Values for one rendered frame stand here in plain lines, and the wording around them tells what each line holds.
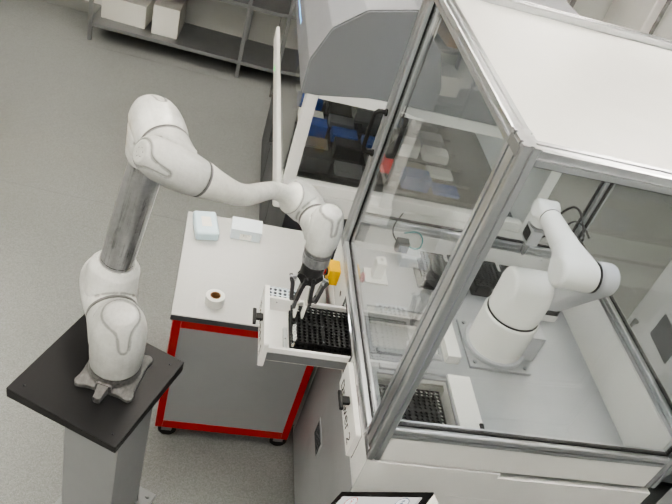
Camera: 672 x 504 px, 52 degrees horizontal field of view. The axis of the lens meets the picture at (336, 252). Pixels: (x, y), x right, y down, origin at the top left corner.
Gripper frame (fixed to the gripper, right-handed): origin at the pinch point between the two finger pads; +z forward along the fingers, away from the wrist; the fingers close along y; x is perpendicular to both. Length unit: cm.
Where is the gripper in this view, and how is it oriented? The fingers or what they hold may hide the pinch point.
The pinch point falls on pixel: (300, 308)
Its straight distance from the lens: 228.8
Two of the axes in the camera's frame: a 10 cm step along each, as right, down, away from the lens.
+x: 0.7, 6.3, -7.7
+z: -2.6, 7.6, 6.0
